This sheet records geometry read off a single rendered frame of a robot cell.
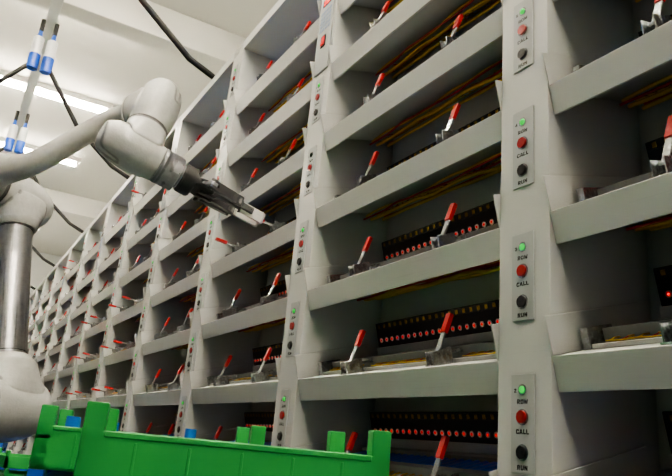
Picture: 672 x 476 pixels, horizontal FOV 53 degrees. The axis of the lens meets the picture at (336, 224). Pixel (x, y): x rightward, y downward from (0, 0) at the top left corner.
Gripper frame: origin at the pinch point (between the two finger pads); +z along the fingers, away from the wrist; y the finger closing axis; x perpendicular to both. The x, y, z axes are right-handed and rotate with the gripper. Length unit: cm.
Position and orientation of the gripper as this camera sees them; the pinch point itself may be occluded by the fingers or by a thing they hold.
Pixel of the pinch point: (249, 214)
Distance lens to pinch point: 175.6
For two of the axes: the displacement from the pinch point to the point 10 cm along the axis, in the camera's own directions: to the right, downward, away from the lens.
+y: 5.0, -2.3, -8.3
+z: 8.1, 4.6, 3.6
